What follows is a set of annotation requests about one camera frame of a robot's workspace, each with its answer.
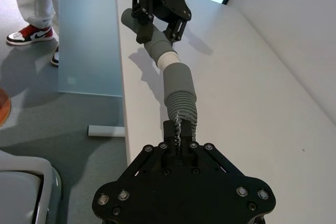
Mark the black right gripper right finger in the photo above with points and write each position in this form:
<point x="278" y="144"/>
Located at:
<point x="188" y="132"/>

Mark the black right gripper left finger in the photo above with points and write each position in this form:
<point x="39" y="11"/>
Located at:
<point x="168" y="132"/>

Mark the grey pipe fitting white end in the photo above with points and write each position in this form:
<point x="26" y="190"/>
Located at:
<point x="158" y="45"/>

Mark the frosted glass panel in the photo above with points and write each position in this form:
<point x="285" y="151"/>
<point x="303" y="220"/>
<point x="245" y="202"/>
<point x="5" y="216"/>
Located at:
<point x="86" y="37"/>

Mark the person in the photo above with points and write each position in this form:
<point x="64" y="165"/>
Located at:
<point x="34" y="3"/>

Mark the grey and white chair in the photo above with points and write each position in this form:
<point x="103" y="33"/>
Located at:
<point x="23" y="190"/>

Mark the brown round object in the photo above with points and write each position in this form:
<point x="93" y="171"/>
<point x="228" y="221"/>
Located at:
<point x="4" y="107"/>

